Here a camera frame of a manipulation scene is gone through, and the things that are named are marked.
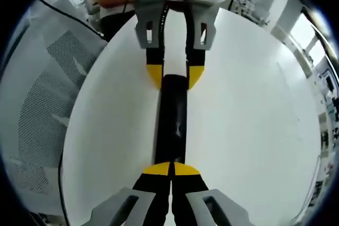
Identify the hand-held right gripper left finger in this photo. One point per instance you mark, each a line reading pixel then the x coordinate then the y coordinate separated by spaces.
pixel 152 181

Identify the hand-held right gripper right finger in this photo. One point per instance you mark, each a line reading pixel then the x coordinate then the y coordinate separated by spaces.
pixel 188 181

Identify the grey mesh office chair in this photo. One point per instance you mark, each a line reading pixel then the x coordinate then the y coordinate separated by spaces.
pixel 39 104

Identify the black remote control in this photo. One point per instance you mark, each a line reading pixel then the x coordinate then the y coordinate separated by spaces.
pixel 169 109

